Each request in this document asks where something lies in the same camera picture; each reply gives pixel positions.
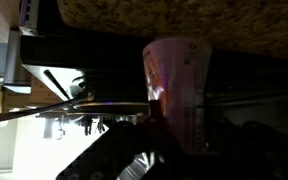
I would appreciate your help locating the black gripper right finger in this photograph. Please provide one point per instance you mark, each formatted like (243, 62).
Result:
(251, 151)

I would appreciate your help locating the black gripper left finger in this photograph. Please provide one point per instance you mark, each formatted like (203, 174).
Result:
(117, 148)

